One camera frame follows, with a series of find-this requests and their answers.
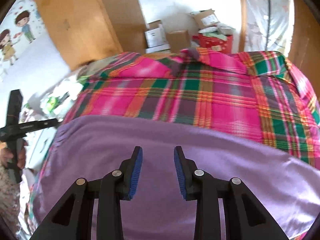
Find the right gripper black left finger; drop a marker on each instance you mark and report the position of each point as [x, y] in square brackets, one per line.
[71, 217]

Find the wooden door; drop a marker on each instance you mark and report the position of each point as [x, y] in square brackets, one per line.
[304, 52]

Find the red patterned gift box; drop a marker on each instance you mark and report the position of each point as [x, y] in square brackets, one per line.
[215, 43]

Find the pink green plaid bedsheet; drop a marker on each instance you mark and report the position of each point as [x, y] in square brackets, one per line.
[251, 115]

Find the wooden wardrobe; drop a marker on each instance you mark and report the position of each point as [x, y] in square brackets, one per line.
[90, 30]

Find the floral sleeve left forearm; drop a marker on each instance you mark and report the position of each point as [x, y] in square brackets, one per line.
[10, 201]

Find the person left hand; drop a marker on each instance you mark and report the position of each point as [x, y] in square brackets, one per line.
[7, 155]

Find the green wet wipes pack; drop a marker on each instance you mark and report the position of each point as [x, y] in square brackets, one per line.
[52, 103]

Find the brown cardboard box with label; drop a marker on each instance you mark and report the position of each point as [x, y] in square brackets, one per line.
[205, 19]

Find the plain brown cardboard box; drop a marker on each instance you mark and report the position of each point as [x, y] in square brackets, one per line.
[178, 40]

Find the children cartoon wall sticker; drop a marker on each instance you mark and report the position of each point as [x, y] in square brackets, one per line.
[8, 41]

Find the white open cardboard box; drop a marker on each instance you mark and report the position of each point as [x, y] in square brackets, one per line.
[155, 34]

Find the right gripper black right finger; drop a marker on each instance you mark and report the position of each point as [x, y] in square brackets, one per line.
[226, 209]

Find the black vertical pole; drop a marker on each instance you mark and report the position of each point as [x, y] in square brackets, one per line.
[268, 23]

